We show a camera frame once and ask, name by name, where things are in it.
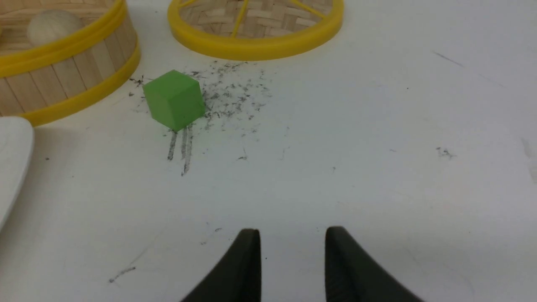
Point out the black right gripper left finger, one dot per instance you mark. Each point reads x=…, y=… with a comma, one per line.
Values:
x=237, y=277

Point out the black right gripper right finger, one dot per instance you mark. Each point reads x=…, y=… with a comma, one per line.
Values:
x=352, y=275

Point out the beige steamed bun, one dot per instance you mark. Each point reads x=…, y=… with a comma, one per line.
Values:
x=51, y=25

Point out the white square plate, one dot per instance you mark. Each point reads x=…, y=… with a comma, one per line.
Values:
x=16, y=149

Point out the green cube block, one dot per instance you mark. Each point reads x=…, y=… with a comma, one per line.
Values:
x=175, y=100

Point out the woven bamboo steamer lid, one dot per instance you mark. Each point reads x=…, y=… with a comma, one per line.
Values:
x=254, y=30

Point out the bamboo steamer basket yellow rim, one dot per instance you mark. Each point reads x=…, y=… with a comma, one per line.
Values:
x=46, y=83

